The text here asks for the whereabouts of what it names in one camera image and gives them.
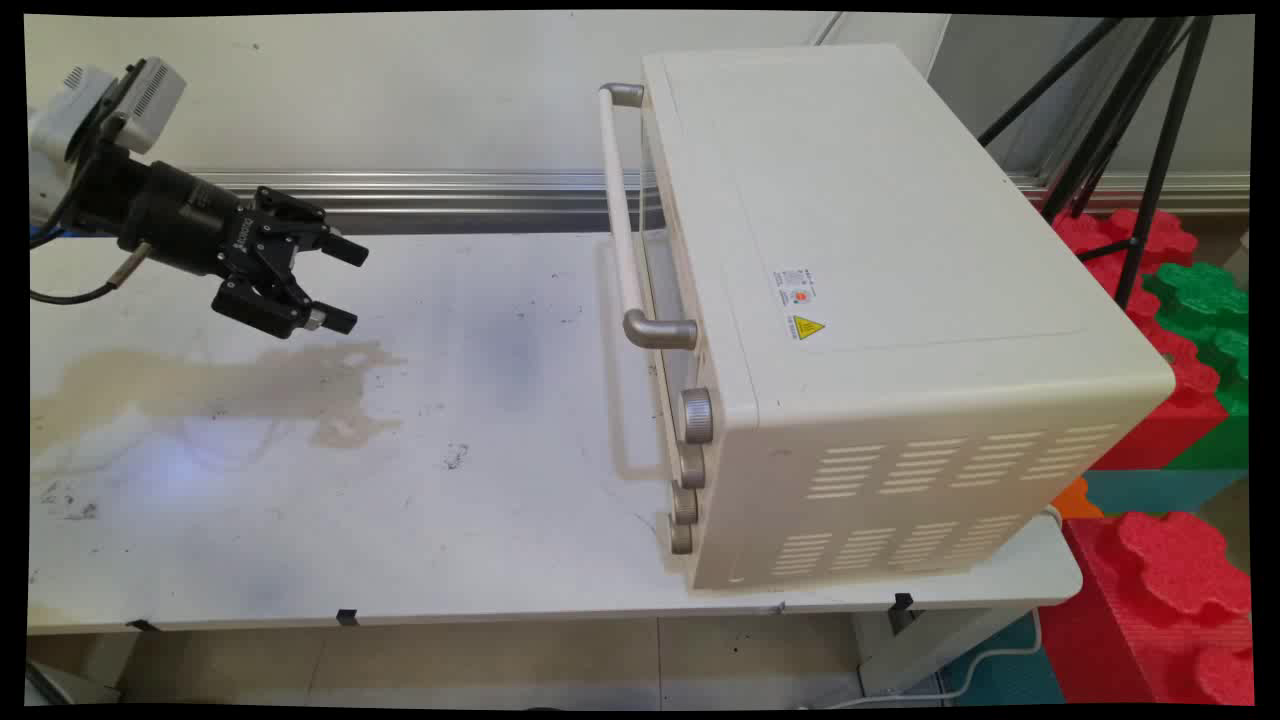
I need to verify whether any black tripod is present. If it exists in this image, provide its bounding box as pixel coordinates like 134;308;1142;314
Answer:
977;15;1217;312

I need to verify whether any teal foam block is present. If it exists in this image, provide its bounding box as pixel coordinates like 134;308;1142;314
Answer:
1079;467;1250;517

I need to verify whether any aluminium rail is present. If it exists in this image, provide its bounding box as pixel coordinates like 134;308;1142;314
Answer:
190;168;1251;237

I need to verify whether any large silver oven knob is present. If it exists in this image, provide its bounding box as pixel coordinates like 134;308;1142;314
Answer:
679;387;715;446

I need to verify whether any cream toaster oven body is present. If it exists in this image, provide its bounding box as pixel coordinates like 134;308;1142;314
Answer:
638;42;1177;593

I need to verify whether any large red foam block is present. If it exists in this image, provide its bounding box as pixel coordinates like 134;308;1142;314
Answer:
1038;509;1255;707

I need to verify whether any orange foam piece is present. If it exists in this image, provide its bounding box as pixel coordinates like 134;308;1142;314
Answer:
1049;476;1107;522

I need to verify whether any white label sticker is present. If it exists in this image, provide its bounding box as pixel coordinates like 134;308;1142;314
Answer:
771;266;820;319

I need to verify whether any green foam block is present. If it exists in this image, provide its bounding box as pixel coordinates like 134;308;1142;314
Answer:
1142;261;1251;472

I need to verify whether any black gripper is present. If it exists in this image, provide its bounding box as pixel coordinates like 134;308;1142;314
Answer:
76;144;370;340

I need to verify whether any white table leg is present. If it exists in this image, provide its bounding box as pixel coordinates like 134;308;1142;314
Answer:
849;600;1042;698

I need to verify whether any oven door with bar handle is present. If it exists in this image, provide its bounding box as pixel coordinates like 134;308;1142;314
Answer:
598;82;707;471

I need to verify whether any teal floor mat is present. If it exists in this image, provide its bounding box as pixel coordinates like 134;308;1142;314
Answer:
938;610;1067;707

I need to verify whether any white power cable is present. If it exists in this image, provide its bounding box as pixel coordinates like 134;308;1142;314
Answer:
800;608;1047;710

